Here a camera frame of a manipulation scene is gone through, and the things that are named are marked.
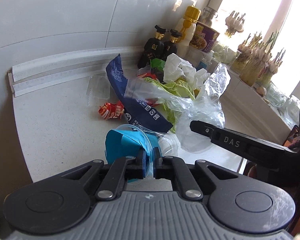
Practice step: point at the sprouting garlic in jars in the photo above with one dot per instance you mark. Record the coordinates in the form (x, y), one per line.
(258, 60)

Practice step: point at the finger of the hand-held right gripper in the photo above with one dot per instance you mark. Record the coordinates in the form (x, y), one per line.
(201, 129)

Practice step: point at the purple instant noodle cup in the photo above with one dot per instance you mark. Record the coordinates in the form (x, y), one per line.
(205, 38)

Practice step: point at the green snack packet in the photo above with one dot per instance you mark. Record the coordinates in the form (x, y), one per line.
(158, 64)

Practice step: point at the clear container of greens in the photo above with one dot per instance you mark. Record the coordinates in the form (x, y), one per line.
(225, 53)

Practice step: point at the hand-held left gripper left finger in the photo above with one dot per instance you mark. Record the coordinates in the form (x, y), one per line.
(140, 163)

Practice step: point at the clear plastic cup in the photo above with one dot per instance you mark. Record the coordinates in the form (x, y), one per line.
(168, 143)

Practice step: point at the large clear plastic bag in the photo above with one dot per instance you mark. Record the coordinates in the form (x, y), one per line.
(202, 105)

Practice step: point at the clear hand sanitizer bottle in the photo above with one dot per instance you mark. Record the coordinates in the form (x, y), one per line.
(206, 61)

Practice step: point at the clear plastic clamshell container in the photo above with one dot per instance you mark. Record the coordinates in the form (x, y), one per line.
(98, 90)

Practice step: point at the clear glass jars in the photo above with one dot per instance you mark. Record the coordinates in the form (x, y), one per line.
(280, 100)

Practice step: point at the blue paper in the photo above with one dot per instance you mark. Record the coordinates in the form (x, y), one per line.
(120, 146)

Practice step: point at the loose garlic cloves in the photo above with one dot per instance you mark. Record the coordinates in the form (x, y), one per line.
(261, 90)

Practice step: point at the white crumpled plastic bag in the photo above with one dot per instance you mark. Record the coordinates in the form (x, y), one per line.
(177, 67)

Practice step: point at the stainless steel pot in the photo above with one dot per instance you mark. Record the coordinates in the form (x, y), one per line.
(208, 17)

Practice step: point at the dark sauce bottle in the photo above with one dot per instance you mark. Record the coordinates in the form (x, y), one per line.
(151, 48)
(171, 46)

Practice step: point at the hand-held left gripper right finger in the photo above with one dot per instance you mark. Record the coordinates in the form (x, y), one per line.
(157, 163)

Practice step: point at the hanging garlic bunch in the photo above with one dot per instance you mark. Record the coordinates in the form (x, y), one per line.
(235, 23)

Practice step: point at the white bottle with yellow cap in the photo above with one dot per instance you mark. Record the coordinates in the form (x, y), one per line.
(187, 33)

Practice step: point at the napa cabbage leaves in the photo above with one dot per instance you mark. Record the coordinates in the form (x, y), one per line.
(172, 90)

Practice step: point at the crumpled red wrapper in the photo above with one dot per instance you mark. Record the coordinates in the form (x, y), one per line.
(110, 110)

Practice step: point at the white backsplash strip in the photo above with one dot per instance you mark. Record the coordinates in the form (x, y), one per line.
(65, 62)

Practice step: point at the long dark blue snack packet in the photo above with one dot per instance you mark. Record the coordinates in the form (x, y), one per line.
(117, 80)

